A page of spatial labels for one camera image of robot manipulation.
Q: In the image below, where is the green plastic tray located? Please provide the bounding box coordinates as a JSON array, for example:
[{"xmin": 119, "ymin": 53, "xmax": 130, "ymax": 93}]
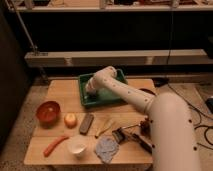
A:
[{"xmin": 78, "ymin": 66, "xmax": 127, "ymax": 108}]

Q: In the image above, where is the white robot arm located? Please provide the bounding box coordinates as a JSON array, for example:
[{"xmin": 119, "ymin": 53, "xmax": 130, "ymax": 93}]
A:
[{"xmin": 85, "ymin": 66, "xmax": 201, "ymax": 171}]

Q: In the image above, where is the brown rectangular block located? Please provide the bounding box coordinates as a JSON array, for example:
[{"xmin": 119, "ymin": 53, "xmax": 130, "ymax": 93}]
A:
[{"xmin": 79, "ymin": 114, "xmax": 94, "ymax": 135}]

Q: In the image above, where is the yellow apple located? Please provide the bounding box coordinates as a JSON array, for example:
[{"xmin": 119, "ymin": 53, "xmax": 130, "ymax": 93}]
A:
[{"xmin": 64, "ymin": 113, "xmax": 77, "ymax": 128}]

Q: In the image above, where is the red bowl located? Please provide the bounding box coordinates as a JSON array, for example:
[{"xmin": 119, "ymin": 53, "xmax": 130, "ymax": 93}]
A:
[{"xmin": 36, "ymin": 101, "xmax": 61, "ymax": 126}]

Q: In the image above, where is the white cup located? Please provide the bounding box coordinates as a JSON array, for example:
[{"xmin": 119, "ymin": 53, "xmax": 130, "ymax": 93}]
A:
[{"xmin": 67, "ymin": 135, "xmax": 87, "ymax": 158}]

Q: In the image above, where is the blue grey cloth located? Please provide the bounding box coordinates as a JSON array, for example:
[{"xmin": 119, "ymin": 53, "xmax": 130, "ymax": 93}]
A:
[{"xmin": 94, "ymin": 136, "xmax": 119, "ymax": 164}]

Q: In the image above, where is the dark grape bunch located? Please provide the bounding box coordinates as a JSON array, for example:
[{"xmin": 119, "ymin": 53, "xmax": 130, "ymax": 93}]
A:
[{"xmin": 139, "ymin": 118, "xmax": 150, "ymax": 134}]

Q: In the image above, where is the orange carrot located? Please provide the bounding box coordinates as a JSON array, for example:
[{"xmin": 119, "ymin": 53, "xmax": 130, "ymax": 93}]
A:
[{"xmin": 43, "ymin": 136, "xmax": 69, "ymax": 157}]

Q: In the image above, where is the lower metal shelf beam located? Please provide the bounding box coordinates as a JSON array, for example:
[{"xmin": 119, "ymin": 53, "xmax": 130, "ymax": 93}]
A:
[{"xmin": 25, "ymin": 49, "xmax": 213, "ymax": 67}]

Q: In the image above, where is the upper metal shelf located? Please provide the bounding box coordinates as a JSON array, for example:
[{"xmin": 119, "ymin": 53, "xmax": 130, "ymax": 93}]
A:
[{"xmin": 2, "ymin": 0, "xmax": 213, "ymax": 12}]

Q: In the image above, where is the black handled peeler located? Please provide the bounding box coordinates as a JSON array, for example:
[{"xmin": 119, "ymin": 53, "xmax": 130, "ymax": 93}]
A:
[{"xmin": 112, "ymin": 124, "xmax": 152, "ymax": 153}]

